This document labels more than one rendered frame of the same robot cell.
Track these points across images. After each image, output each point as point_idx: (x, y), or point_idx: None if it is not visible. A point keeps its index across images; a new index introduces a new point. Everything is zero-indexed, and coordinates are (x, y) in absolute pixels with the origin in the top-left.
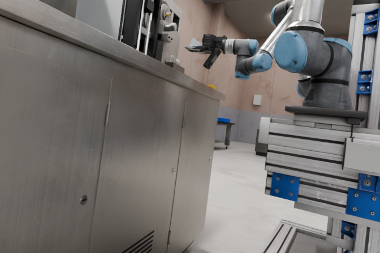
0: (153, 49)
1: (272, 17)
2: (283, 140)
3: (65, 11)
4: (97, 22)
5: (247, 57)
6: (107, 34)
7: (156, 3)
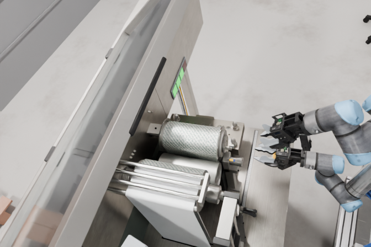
0: (244, 237)
1: (365, 111)
2: None
3: (131, 209)
4: (180, 233)
5: (331, 176)
6: (197, 240)
7: (238, 223)
